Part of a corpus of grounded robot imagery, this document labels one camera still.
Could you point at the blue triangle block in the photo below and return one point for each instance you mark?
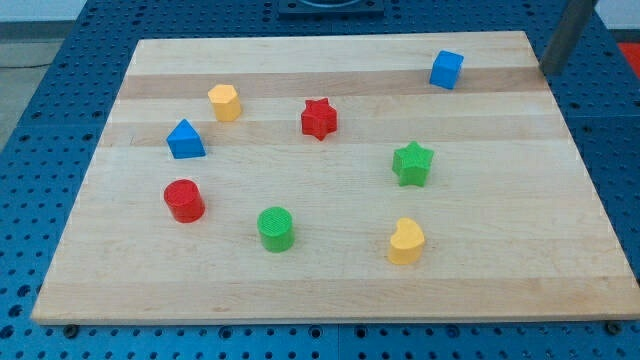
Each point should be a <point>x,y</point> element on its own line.
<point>185,142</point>

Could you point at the grey metal pusher rod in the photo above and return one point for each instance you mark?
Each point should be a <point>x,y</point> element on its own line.
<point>574,18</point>

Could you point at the yellow hexagon block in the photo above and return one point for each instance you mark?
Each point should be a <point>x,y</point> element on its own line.
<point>225,102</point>

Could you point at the red star block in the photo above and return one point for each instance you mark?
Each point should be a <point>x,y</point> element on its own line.
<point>319,118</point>

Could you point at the green cylinder block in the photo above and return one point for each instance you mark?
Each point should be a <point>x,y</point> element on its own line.
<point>275,227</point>

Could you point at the wooden board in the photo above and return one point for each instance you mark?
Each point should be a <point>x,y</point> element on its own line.
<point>514,228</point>

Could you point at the green star block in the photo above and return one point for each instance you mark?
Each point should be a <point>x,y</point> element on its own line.
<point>412,164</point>

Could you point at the yellow heart block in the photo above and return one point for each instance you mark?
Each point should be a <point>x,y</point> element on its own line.
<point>406,244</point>

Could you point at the red cylinder block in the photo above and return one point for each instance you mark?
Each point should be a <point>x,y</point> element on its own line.
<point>184,201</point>

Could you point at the blue cube block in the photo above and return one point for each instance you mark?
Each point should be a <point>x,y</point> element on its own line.
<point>446,69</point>

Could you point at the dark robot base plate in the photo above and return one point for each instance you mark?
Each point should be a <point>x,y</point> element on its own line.
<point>332,8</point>

